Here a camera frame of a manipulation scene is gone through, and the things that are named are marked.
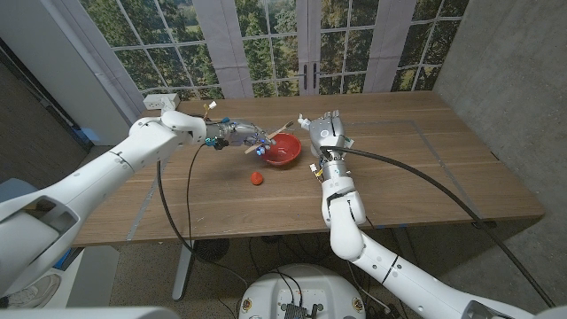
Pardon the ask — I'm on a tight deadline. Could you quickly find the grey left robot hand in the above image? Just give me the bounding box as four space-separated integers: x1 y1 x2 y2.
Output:
206 119 276 156

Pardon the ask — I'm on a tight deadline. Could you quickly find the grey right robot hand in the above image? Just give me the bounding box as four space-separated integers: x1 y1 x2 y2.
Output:
307 110 355 182

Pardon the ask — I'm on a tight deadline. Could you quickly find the white toothpaste tube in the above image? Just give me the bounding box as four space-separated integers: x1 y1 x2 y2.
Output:
297 113 355 150

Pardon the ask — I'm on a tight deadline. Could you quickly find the wooden toothbrush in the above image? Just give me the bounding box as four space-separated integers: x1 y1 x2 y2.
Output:
244 121 294 155

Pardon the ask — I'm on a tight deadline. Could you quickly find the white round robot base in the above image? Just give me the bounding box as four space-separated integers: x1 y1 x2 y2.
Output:
237 263 367 319

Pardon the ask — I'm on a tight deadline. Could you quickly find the red bowl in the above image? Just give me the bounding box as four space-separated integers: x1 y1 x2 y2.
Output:
260 132 303 167

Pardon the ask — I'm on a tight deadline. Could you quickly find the white power strip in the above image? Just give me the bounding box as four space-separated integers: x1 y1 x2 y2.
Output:
142 92 182 112

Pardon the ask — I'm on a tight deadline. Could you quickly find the printed window backdrop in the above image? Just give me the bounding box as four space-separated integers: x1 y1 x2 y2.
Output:
79 0 470 101

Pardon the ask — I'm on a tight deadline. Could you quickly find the black round floor fan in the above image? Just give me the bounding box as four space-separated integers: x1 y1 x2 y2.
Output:
194 238 229 264

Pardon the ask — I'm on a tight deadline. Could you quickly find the white table leg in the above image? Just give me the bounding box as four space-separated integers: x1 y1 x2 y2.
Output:
171 240 196 302

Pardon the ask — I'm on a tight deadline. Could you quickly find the blue chair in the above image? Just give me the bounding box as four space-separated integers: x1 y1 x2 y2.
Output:
0 177 32 203

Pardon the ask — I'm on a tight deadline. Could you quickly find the white sneaker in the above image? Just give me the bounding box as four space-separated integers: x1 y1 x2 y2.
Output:
4 273 62 310

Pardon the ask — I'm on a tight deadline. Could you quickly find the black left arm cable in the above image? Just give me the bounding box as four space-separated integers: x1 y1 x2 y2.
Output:
156 144 249 289

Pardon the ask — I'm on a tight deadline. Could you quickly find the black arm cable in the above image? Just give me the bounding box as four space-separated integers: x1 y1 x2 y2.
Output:
156 144 249 289
319 145 555 309

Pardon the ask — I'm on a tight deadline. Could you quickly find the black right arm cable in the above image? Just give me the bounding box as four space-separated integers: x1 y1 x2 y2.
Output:
319 145 555 309

